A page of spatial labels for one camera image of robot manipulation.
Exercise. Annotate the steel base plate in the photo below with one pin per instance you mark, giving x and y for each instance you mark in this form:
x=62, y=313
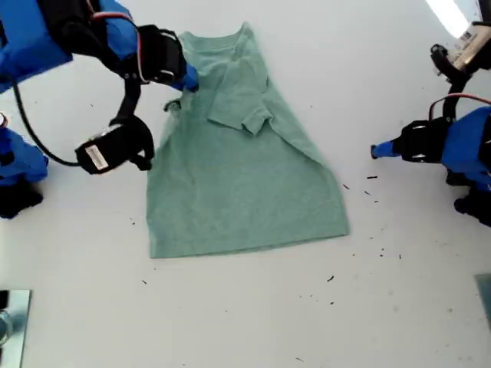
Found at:
x=19, y=329

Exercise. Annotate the steel post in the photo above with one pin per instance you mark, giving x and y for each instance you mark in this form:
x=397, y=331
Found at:
x=4, y=327

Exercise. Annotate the green t-shirt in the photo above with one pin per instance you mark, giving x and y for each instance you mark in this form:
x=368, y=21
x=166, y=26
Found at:
x=238, y=191

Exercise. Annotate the black camera box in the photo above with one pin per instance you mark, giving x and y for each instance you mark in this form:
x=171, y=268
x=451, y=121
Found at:
x=119, y=147
x=470, y=42

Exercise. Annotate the black clamp block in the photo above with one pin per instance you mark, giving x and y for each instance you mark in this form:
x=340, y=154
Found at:
x=3, y=299

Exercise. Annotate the black camera stalk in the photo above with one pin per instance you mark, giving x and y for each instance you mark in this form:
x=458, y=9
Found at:
x=454, y=99
x=130, y=99

